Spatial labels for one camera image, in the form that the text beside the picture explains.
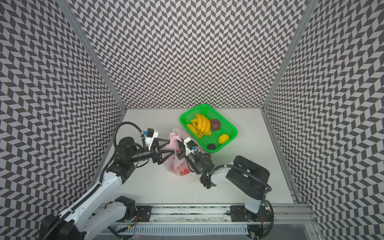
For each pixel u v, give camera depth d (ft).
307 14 2.25
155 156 2.03
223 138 3.15
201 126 3.16
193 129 3.36
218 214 2.47
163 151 2.03
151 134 2.03
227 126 3.25
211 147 3.00
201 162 1.95
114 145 1.84
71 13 2.40
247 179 1.60
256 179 1.37
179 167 2.37
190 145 1.97
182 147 2.22
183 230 2.27
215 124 3.34
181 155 2.15
